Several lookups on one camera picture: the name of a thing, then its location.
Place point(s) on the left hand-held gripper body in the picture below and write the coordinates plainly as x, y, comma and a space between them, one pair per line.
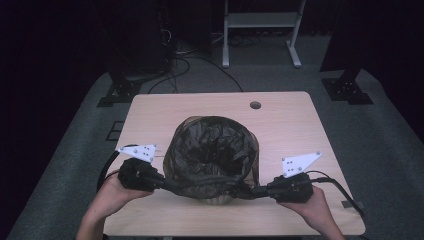
136, 175

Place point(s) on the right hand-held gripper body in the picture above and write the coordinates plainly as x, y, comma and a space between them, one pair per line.
293, 190

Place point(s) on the green plastic trash bin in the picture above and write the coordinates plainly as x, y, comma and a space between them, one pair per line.
216, 201

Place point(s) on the black plastic garbage bag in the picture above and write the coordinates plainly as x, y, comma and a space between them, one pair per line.
210, 150

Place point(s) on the person's right hand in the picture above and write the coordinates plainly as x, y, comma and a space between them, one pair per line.
313, 210

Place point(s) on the person's left hand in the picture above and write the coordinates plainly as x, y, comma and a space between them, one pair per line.
113, 196

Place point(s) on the black floor tape marking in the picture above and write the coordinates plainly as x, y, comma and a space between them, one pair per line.
115, 130

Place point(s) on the grey tape strip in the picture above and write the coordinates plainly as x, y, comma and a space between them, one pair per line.
348, 204

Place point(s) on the grey round table grommet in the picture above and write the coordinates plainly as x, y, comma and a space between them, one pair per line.
255, 105

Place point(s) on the black stand base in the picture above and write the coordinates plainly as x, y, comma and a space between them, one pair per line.
121, 91
346, 88

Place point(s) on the black equipment tower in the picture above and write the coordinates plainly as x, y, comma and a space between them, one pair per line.
140, 36

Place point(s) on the white metal stand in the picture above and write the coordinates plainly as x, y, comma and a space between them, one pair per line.
263, 20

